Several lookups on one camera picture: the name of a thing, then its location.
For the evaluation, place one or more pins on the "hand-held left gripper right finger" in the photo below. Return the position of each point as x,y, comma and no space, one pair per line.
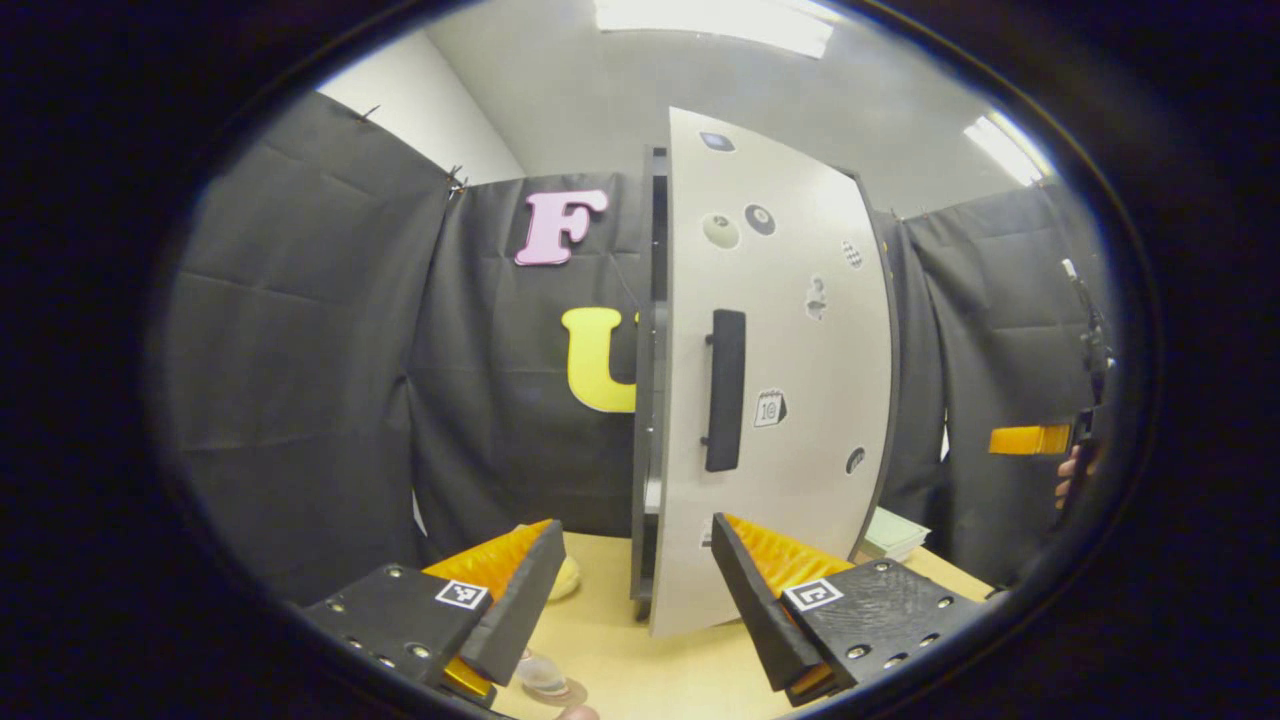
760,610

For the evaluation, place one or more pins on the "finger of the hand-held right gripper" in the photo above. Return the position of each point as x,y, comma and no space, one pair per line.
1030,440

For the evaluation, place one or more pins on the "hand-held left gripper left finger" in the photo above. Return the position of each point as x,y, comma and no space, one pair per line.
520,610

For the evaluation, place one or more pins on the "round brown coaster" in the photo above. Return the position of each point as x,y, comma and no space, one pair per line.
577,692

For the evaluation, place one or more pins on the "dark grey cabinet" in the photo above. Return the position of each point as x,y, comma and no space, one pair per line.
645,400

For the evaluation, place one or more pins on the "pale yellow round sponge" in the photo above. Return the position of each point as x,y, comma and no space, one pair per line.
566,580

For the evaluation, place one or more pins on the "pale green book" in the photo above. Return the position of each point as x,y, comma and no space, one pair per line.
898,532

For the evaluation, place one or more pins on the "ceiling light panel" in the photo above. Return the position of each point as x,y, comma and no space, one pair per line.
715,22
1005,148

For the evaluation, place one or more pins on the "black backdrop cloth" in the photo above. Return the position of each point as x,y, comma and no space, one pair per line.
300,350

